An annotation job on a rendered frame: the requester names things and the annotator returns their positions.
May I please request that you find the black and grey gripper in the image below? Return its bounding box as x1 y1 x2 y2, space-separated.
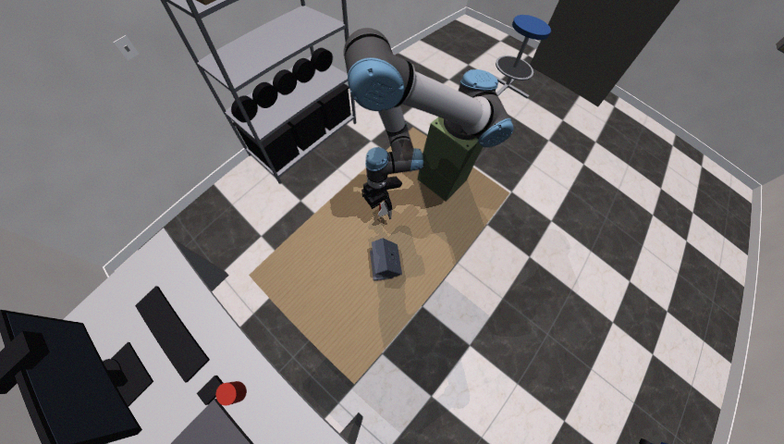
361 182 392 219

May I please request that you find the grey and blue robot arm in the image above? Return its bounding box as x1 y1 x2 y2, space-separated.
344 28 514 191

